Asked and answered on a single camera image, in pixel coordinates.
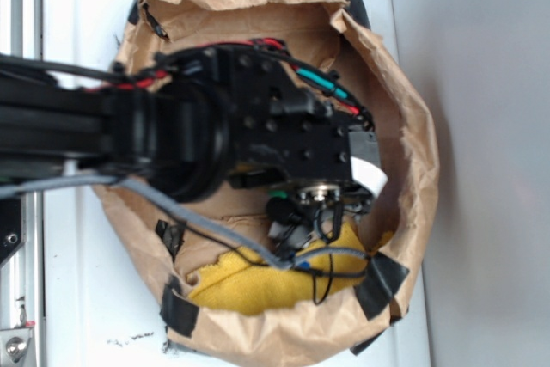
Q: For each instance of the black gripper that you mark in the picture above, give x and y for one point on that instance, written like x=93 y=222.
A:
x=274 y=124

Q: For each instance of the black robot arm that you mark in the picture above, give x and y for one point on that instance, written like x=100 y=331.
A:
x=150 y=124

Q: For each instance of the yellow cloth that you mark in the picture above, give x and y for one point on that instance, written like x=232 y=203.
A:
x=235 y=280

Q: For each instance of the brown paper bag basin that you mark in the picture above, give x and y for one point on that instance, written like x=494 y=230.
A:
x=330 y=35

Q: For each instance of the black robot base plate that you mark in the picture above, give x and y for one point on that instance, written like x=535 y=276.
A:
x=11 y=228

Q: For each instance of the aluminium frame rail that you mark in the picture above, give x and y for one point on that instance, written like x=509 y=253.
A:
x=22 y=277

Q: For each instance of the metal corner bracket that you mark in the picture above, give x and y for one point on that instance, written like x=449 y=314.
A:
x=15 y=344

